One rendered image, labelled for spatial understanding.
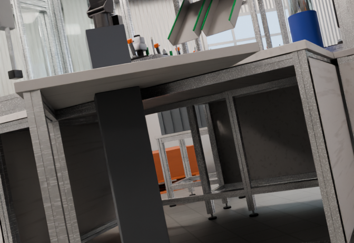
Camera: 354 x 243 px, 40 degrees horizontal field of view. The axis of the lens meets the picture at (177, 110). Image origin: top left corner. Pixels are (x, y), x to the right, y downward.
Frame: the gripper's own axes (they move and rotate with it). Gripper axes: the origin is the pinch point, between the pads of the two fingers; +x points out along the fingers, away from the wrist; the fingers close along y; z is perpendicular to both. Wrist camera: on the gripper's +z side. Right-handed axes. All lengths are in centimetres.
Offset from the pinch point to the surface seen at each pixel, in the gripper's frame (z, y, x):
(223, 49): -35, 77, -13
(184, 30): -11.6, 24.1, 14.9
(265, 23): -41, 17, 36
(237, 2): -36.4, 25.7, 12.5
